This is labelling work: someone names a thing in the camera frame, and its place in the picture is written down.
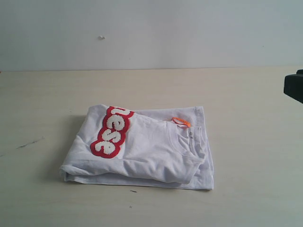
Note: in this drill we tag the white t-shirt with red lettering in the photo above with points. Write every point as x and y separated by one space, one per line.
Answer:
117 146

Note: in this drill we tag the orange size tag with string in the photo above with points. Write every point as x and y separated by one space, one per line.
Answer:
181 122

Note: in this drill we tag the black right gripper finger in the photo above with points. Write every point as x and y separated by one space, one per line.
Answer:
293 86

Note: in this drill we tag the small white wall hook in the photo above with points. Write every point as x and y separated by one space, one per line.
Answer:
101 37

